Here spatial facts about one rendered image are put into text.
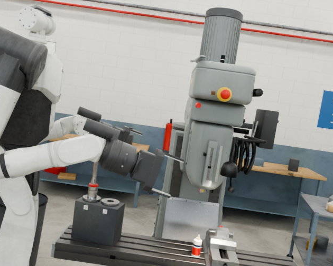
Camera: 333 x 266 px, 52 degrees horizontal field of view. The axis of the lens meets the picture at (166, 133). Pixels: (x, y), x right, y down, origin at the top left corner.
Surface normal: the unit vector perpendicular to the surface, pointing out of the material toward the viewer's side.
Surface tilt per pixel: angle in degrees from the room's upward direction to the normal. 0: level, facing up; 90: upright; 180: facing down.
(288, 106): 90
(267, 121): 90
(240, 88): 90
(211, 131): 90
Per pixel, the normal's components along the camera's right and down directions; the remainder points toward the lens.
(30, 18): -0.23, 0.07
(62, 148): 0.22, 0.02
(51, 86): 0.88, 0.09
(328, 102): -0.02, 0.10
